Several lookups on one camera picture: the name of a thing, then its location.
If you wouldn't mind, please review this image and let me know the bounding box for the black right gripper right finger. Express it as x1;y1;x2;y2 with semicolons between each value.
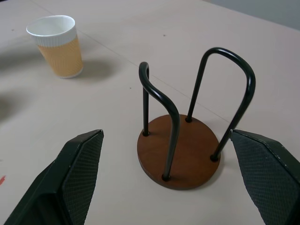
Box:
229;128;300;225

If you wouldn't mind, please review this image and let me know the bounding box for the wooden base black wire holder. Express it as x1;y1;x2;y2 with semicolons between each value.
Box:
137;47;256;191

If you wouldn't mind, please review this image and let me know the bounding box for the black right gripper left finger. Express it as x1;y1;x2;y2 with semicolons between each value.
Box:
4;129;105;225

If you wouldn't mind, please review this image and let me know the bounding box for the orange and white paper cup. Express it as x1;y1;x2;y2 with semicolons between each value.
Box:
26;15;84;79

